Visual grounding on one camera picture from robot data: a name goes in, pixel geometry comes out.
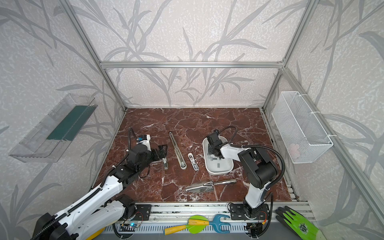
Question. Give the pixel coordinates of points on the silver metal garden trowel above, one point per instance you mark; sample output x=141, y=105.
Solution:
x=208, y=186

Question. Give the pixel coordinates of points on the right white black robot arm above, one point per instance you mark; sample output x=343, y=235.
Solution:
x=263, y=166

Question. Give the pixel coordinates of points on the white wire mesh basket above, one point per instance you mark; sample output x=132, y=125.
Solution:
x=298, y=124

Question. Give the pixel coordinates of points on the small beige staple remover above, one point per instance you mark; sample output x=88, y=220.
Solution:
x=165, y=164

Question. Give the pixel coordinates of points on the clear acrylic wall shelf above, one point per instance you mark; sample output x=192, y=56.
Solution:
x=48, y=141

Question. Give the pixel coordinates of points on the yellow work glove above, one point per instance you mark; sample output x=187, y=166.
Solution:
x=96, y=234

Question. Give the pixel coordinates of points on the left electronics board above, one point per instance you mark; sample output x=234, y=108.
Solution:
x=129, y=227

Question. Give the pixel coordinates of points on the green black work glove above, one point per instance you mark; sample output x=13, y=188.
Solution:
x=298, y=224

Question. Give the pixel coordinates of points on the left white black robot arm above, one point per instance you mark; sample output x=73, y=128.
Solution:
x=102, y=206

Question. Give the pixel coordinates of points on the yellow green toy tool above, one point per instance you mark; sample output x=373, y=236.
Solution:
x=195, y=225

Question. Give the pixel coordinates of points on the white rectangular staple tray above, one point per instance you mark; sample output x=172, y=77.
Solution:
x=215, y=165

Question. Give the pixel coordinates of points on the electronics board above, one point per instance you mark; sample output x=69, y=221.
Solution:
x=255, y=230
x=129, y=227

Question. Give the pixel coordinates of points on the right electronics board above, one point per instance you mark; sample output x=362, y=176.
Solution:
x=255, y=230

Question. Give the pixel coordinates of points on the pink item in basket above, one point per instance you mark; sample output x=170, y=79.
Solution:
x=294, y=151

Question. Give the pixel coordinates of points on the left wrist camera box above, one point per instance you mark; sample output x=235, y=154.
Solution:
x=144, y=140

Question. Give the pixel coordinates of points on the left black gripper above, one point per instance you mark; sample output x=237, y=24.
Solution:
x=157, y=151

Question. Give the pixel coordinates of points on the small white mini stapler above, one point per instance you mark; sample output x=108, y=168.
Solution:
x=193, y=162

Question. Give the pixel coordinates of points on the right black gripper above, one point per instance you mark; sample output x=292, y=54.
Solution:
x=213, y=149

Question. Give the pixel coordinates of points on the blue plastic toy wrench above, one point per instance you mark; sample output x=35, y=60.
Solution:
x=217, y=224

